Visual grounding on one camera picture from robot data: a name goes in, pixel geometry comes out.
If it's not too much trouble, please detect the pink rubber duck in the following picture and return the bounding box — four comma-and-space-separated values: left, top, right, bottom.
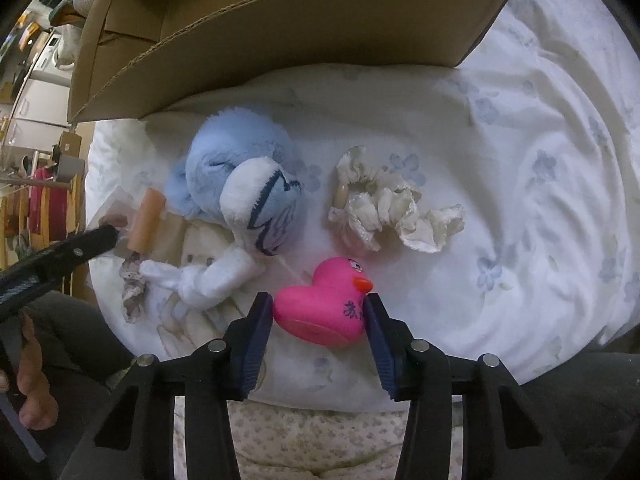
273, 257, 373, 348

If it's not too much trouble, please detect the beige lace scrunchie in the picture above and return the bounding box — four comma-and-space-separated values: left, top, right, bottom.
119, 252, 146, 324

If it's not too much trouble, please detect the light blue plush toy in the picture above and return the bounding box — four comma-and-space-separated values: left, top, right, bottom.
164, 106, 305, 256

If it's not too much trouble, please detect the person's left hand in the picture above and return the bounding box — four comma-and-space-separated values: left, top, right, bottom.
15, 314, 58, 431

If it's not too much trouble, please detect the white cabinet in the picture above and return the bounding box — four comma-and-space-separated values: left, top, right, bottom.
4, 79, 70, 152

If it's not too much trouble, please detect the white floral duvet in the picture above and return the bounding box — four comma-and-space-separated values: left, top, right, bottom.
86, 0, 639, 382

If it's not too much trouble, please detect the brown cardboard box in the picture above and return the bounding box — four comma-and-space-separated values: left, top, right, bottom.
67, 0, 508, 122

